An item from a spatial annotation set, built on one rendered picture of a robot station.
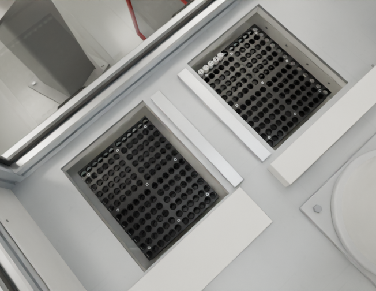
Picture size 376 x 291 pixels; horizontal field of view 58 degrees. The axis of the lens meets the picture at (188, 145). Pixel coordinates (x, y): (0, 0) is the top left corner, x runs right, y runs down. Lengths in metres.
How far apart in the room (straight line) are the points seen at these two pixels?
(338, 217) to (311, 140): 0.14
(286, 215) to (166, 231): 0.22
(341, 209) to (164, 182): 0.32
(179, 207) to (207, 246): 0.10
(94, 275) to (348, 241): 0.42
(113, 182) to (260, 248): 0.30
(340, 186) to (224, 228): 0.21
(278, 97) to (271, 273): 0.34
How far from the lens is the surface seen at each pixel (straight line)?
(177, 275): 0.60
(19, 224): 0.62
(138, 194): 0.67
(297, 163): 0.61
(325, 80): 0.80
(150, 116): 0.77
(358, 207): 0.57
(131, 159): 0.68
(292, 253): 0.63
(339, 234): 0.62
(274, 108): 0.71
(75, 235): 0.65
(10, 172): 0.65
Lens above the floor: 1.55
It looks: 75 degrees down
